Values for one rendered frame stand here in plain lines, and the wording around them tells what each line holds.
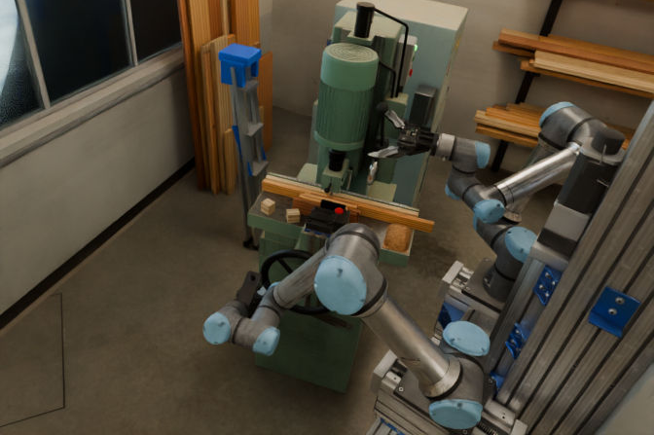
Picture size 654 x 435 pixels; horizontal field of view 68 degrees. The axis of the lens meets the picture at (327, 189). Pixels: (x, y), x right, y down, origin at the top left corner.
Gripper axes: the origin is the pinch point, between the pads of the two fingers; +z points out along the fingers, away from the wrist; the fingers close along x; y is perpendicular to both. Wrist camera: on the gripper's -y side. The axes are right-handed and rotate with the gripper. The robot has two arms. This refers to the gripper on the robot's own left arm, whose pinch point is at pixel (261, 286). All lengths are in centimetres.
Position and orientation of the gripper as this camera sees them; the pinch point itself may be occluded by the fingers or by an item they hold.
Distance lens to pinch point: 165.3
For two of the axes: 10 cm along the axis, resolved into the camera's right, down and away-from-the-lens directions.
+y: -2.6, 9.5, 1.4
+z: 2.1, -0.8, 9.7
